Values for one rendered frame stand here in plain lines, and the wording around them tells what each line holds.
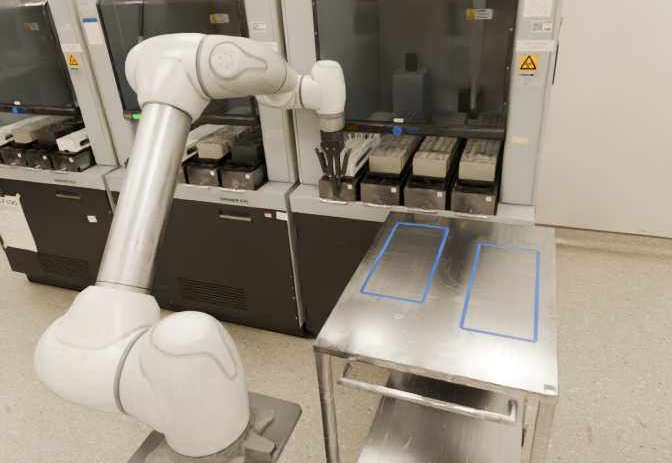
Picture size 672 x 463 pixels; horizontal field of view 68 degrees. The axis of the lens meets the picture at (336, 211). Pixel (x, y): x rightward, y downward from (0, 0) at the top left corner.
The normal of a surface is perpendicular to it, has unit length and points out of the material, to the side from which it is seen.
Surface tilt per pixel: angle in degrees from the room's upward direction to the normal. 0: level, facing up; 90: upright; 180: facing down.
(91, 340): 42
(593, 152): 90
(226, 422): 90
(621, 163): 90
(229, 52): 75
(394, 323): 0
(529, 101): 90
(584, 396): 0
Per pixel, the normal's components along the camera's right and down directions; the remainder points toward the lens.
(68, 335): -0.31, -0.36
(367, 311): -0.06, -0.89
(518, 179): -0.34, 0.44
